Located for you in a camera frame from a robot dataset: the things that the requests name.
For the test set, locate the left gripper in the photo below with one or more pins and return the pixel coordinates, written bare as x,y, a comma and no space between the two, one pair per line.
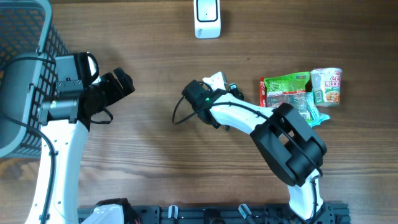
117,91

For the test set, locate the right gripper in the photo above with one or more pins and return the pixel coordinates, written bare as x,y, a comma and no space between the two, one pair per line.
236,93

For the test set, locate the red snack packet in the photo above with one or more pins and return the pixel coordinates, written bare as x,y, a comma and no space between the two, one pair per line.
262,93

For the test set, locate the green snack bag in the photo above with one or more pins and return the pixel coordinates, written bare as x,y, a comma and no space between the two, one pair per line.
289,89

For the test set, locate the teal wet wipes packet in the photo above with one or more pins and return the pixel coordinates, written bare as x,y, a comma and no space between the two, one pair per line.
316,117

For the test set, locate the cup noodles container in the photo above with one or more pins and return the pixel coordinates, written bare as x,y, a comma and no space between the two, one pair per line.
326,85

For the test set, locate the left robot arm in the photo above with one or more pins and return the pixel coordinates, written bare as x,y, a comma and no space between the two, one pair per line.
65,120

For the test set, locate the white barcode scanner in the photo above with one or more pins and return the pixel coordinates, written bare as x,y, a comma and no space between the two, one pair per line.
207,19

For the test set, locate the grey plastic shopping basket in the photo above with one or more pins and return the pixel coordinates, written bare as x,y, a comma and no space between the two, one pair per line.
29,45

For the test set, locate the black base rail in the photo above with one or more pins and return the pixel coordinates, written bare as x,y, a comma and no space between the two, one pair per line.
266,214

